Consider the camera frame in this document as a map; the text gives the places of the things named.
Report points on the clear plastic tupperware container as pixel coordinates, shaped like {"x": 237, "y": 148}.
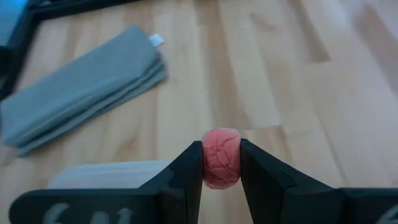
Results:
{"x": 109, "y": 175}

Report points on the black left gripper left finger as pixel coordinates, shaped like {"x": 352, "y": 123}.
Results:
{"x": 174, "y": 202}

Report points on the grey folded cloth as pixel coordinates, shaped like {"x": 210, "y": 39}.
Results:
{"x": 77, "y": 87}

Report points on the pink round toy fruit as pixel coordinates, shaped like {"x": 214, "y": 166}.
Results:
{"x": 221, "y": 155}

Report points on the black aluminium table frame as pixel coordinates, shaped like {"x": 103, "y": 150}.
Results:
{"x": 21, "y": 40}

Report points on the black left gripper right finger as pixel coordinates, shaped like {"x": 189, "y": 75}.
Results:
{"x": 280, "y": 202}

